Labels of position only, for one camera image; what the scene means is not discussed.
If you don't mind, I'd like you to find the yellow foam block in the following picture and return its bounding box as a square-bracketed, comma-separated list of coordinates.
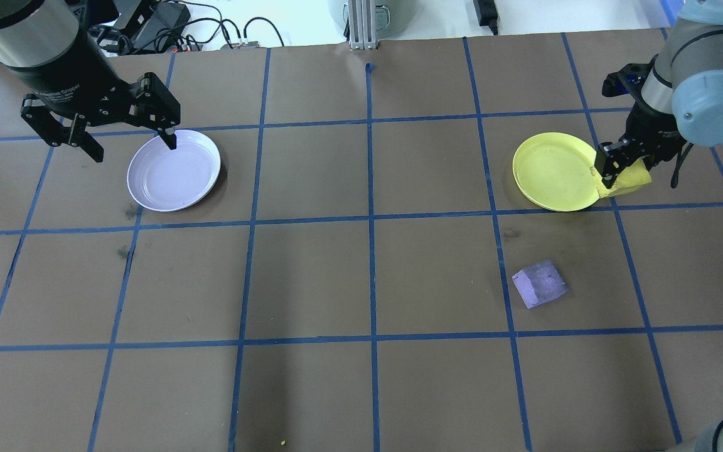
[592, 157, 653, 199]

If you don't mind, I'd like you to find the purple foam block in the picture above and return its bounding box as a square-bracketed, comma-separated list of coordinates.
[511, 259, 569, 310]

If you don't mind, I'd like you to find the yellow round plate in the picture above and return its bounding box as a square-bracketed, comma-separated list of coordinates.
[512, 132, 604, 213]

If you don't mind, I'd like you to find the lilac round plate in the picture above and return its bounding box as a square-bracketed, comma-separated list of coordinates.
[126, 130, 222, 212]

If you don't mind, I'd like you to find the black power adapter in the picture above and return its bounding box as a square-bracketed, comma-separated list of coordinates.
[142, 3, 191, 38]
[473, 0, 501, 36]

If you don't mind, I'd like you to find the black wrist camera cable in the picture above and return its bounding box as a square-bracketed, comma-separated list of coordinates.
[669, 141, 695, 189]

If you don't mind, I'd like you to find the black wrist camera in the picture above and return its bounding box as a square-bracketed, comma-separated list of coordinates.
[602, 60, 657, 99]

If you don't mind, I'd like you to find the black arched cable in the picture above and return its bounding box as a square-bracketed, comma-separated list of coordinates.
[244, 16, 286, 48]

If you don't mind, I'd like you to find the aluminium camera post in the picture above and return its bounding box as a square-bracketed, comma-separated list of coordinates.
[347, 0, 378, 51]

